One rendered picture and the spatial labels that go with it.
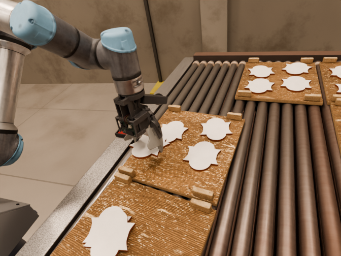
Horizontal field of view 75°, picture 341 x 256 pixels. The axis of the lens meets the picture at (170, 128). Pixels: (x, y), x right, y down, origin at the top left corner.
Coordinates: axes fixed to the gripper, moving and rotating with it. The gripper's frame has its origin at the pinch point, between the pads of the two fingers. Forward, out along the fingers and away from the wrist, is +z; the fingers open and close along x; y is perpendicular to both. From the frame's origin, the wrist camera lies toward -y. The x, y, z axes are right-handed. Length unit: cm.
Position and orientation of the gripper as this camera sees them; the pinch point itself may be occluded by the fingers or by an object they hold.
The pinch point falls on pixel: (149, 144)
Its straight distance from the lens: 72.3
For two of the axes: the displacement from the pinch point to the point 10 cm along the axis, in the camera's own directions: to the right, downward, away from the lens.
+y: -5.6, 5.2, -6.4
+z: 1.3, 8.2, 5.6
